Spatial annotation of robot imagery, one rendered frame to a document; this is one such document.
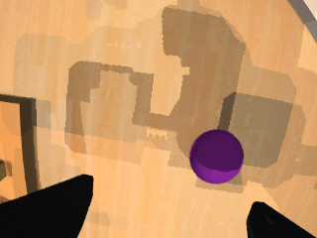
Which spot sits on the purple ball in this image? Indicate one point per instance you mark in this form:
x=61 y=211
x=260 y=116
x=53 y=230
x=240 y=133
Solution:
x=216 y=156

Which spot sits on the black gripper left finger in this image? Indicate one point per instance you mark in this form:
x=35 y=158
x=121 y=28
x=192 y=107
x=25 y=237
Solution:
x=57 y=211

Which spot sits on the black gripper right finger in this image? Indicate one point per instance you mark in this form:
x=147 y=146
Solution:
x=265 y=222

